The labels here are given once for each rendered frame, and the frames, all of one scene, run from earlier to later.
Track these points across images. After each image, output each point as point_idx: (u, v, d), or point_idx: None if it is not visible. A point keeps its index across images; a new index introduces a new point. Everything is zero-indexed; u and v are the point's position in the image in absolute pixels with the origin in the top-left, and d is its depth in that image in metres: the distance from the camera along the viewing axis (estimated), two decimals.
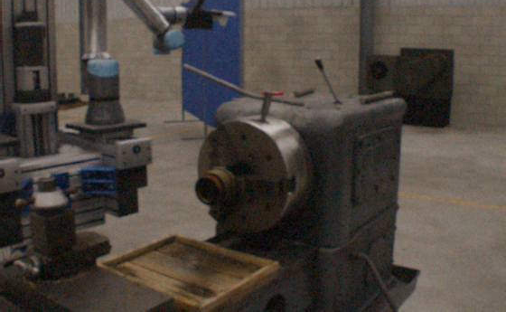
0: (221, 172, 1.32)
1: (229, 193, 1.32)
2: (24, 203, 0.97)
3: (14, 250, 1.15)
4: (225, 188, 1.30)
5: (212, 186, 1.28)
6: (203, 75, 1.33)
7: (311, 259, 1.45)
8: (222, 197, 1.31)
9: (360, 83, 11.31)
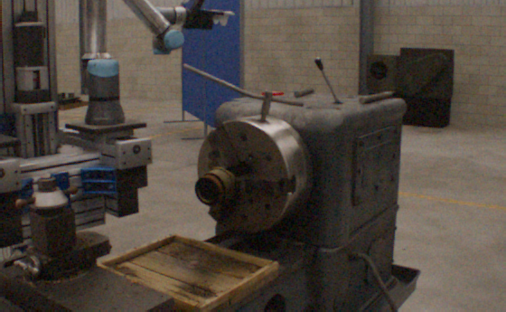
0: (221, 172, 1.32)
1: (229, 193, 1.32)
2: (24, 203, 0.97)
3: (14, 250, 1.15)
4: (225, 188, 1.30)
5: (212, 186, 1.28)
6: (203, 75, 1.33)
7: (311, 259, 1.45)
8: (222, 197, 1.31)
9: (360, 83, 11.31)
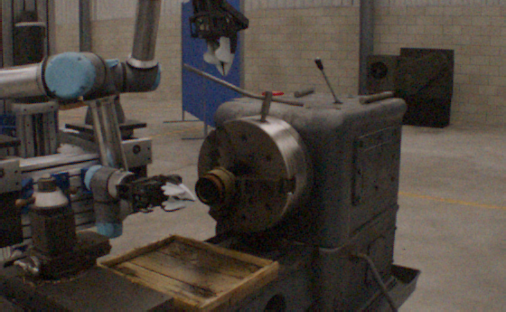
0: (221, 172, 1.32)
1: (229, 193, 1.32)
2: (24, 203, 0.97)
3: (14, 250, 1.15)
4: (225, 188, 1.30)
5: (212, 186, 1.28)
6: (203, 75, 1.33)
7: (311, 259, 1.45)
8: (222, 197, 1.31)
9: (360, 83, 11.31)
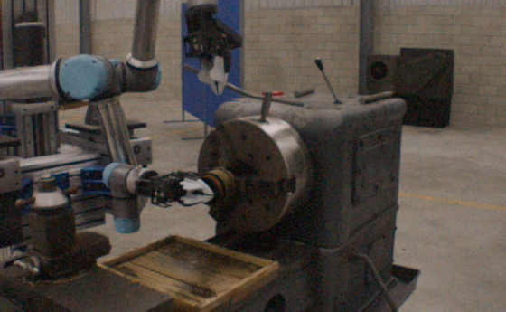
0: (221, 172, 1.32)
1: (229, 193, 1.32)
2: (24, 203, 0.97)
3: (14, 250, 1.15)
4: (225, 188, 1.30)
5: (212, 186, 1.28)
6: None
7: (311, 259, 1.45)
8: (222, 197, 1.31)
9: (360, 83, 11.31)
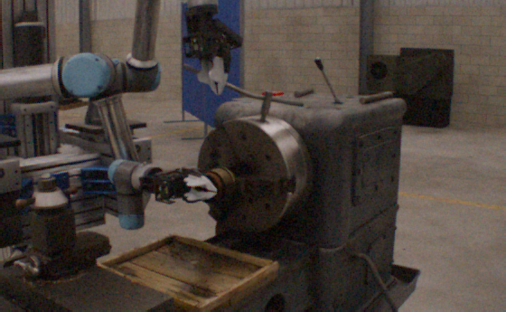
0: (222, 171, 1.33)
1: (229, 193, 1.32)
2: (24, 203, 0.97)
3: (14, 250, 1.15)
4: (225, 186, 1.30)
5: (212, 184, 1.29)
6: None
7: (311, 259, 1.45)
8: (221, 196, 1.31)
9: (360, 83, 11.31)
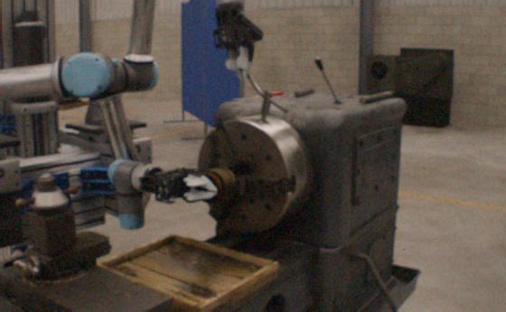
0: (222, 171, 1.33)
1: (229, 193, 1.32)
2: (24, 203, 0.97)
3: (14, 250, 1.15)
4: (225, 186, 1.30)
5: (212, 184, 1.29)
6: None
7: (311, 259, 1.45)
8: (221, 195, 1.31)
9: (360, 83, 11.31)
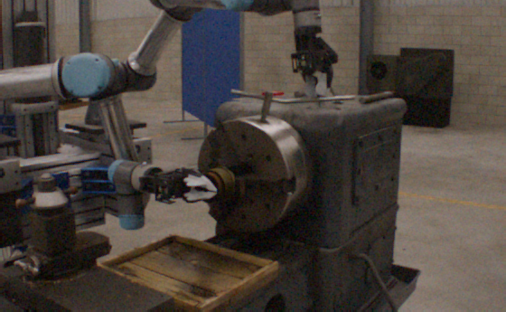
0: (222, 170, 1.33)
1: (229, 192, 1.32)
2: (24, 203, 0.97)
3: (14, 250, 1.15)
4: (225, 185, 1.30)
5: (212, 183, 1.29)
6: (333, 98, 1.40)
7: (311, 259, 1.45)
8: (221, 195, 1.31)
9: (360, 83, 11.31)
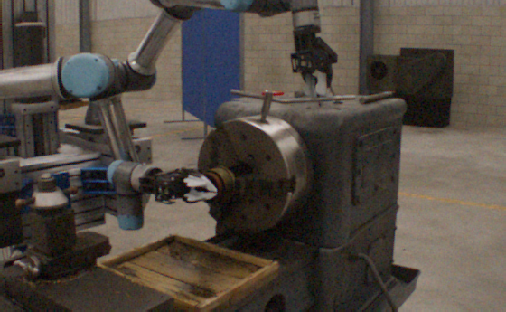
0: (222, 170, 1.33)
1: (229, 192, 1.32)
2: (24, 203, 0.97)
3: (14, 250, 1.15)
4: (225, 185, 1.30)
5: (212, 183, 1.29)
6: (333, 98, 1.40)
7: (311, 259, 1.45)
8: (221, 195, 1.31)
9: (360, 83, 11.31)
